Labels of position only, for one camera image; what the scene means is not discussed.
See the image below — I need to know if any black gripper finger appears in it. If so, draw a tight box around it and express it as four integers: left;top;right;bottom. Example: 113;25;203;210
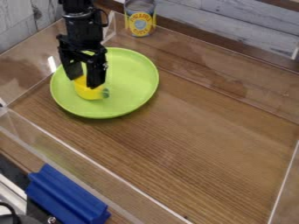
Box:
85;56;108;89
60;52;83;81

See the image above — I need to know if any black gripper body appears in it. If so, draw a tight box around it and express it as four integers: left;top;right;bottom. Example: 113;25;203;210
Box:
57;8;108;63

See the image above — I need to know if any yellow toy banana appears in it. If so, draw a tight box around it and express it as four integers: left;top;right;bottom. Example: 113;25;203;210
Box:
73;75;109;101

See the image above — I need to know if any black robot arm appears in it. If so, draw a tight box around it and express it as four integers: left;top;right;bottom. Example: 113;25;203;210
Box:
56;0;108;89

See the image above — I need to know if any green plate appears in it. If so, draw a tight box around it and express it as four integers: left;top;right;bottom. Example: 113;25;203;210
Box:
51;47;160;119

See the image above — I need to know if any yellow labelled tin can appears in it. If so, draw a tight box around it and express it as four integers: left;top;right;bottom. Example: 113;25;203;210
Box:
124;0;156;38

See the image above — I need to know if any blue plastic clamp block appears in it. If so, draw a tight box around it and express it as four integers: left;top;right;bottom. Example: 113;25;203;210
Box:
25;164;111;224

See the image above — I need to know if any clear acrylic corner bracket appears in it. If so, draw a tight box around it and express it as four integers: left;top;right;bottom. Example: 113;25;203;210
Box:
101;11;116;44

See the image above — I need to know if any black cable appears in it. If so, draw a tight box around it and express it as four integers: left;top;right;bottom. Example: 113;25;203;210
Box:
0;201;23;224

